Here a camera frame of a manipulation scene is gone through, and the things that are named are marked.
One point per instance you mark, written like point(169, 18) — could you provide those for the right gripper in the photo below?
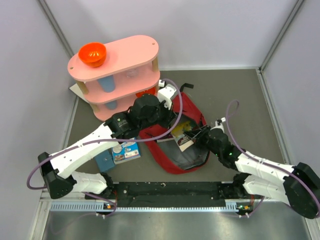
point(197, 135)

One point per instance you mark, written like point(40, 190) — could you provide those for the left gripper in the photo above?
point(169, 115)

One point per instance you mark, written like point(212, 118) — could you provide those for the yellow and maroon book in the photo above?
point(178, 133)

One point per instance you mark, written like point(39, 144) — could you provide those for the red backpack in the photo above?
point(166, 152)

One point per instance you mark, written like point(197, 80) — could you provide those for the blue illustrated book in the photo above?
point(125, 152)

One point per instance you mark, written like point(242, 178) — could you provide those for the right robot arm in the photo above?
point(297, 186)

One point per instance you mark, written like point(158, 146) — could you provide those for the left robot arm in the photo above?
point(59, 170)

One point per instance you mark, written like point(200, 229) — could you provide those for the orange bowl lower shelf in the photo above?
point(150, 91)

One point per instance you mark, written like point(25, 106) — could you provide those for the clear plastic cup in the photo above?
point(132, 73)

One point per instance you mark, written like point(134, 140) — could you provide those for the blue plastic cup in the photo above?
point(107, 83)

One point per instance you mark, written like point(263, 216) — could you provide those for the pink three-tier wooden shelf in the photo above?
point(134, 52)

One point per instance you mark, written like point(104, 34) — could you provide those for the orange bowl on top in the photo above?
point(93, 54)

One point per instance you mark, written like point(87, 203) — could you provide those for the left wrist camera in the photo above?
point(166, 95)

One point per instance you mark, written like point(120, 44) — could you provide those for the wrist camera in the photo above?
point(219, 124)
point(166, 95)

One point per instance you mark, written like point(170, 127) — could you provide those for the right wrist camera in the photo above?
point(219, 124)

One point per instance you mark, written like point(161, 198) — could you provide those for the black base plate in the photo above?
point(175, 194)

